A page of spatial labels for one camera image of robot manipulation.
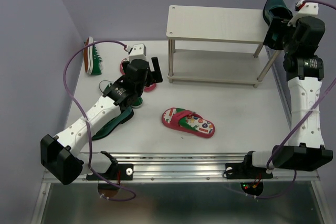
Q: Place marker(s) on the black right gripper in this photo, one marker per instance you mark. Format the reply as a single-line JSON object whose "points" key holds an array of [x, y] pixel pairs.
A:
{"points": [[276, 28]]}

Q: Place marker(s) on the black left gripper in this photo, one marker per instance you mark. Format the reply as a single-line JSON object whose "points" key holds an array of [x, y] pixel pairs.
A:
{"points": [[154, 76]]}

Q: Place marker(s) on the green loafer shoe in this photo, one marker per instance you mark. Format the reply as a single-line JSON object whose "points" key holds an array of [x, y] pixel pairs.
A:
{"points": [[108, 128], [276, 9]]}

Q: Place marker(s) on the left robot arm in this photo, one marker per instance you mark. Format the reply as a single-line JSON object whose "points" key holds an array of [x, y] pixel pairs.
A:
{"points": [[61, 154]]}

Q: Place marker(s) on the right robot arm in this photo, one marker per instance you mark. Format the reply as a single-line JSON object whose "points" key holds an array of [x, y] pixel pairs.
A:
{"points": [[303, 148]]}

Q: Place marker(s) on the white two-tier shoe shelf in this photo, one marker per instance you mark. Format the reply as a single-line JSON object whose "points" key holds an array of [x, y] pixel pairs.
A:
{"points": [[216, 24]]}

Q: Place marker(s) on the green canvas sneaker flat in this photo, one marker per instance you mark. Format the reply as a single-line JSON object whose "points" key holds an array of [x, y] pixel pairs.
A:
{"points": [[105, 84]]}

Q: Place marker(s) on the pink flip-flop with letters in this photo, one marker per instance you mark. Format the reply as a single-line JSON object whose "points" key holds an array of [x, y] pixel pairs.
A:
{"points": [[188, 121]]}

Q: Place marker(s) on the green canvas sneaker on side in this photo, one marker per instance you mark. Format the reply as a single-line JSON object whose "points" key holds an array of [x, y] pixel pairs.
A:
{"points": [[92, 61]]}

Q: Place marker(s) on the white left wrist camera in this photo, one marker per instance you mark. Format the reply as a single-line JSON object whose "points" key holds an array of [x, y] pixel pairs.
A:
{"points": [[137, 51]]}

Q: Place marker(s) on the aluminium table edge rail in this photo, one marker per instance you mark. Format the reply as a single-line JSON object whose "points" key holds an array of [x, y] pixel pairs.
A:
{"points": [[194, 167]]}

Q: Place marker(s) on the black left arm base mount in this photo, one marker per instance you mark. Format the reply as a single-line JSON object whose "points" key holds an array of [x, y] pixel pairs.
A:
{"points": [[108, 167]]}

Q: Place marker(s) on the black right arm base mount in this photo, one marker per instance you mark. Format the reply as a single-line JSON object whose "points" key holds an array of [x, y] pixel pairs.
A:
{"points": [[245, 169]]}

